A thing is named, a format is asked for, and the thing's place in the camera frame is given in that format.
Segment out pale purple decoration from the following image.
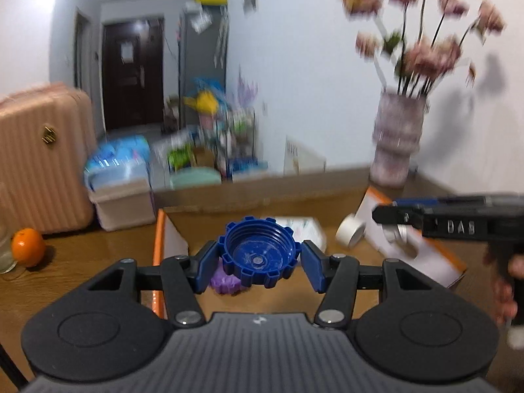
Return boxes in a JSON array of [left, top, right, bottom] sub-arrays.
[[236, 65, 259, 109]]

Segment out white tape roll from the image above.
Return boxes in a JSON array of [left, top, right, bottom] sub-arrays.
[[336, 213, 368, 249]]

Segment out orange fruit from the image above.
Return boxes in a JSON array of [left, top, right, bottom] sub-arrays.
[[11, 228, 46, 268]]

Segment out white labelled plastic jar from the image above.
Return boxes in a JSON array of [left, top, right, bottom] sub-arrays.
[[272, 216, 328, 254]]

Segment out grey refrigerator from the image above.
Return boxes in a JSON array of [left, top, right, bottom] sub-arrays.
[[178, 6, 228, 129]]

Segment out pink textured vase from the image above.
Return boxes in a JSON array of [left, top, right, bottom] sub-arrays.
[[369, 90, 428, 189]]

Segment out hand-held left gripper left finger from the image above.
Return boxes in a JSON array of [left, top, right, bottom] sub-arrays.
[[84, 241, 218, 328]]

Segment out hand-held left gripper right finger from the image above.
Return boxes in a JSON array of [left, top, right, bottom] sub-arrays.
[[301, 241, 440, 329]]

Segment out purple plastic cap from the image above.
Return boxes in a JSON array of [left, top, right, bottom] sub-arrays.
[[210, 264, 248, 294]]

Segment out bunch of dried roses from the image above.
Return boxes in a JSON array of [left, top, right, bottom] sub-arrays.
[[340, 0, 506, 97]]

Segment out storage rack with bottles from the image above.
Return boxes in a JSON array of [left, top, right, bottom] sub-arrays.
[[213, 106, 256, 173]]

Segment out pink ribbed suitcase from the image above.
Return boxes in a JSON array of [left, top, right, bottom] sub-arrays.
[[0, 82, 97, 236]]

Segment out pale green tub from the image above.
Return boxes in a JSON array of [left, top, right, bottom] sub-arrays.
[[170, 167, 222, 190]]

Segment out clear glass cup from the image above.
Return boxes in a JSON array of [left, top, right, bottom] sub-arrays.
[[0, 213, 18, 274]]

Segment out blue plastic cap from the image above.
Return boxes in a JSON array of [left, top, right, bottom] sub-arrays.
[[221, 216, 301, 289]]

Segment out white storage box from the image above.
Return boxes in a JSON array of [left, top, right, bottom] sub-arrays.
[[89, 178, 156, 232]]

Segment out white slatted panel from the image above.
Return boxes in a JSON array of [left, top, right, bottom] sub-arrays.
[[284, 135, 327, 175]]

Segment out interior side door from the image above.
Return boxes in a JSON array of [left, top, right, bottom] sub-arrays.
[[74, 8, 91, 88]]

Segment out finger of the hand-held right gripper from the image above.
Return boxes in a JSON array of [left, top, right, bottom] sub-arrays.
[[372, 204, 426, 231], [393, 197, 440, 207]]

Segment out blue tissue pack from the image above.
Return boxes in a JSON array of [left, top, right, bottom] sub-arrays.
[[84, 135, 151, 191]]

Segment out person's right hand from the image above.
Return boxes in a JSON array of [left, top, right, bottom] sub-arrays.
[[492, 253, 524, 327]]

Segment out dark brown entrance door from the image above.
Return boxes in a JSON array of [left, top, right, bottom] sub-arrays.
[[100, 16, 165, 132]]

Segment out red cardboard box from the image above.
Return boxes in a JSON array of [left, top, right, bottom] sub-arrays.
[[152, 186, 468, 322]]

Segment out yellow watering can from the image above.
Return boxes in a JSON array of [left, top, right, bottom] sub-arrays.
[[183, 92, 217, 113]]

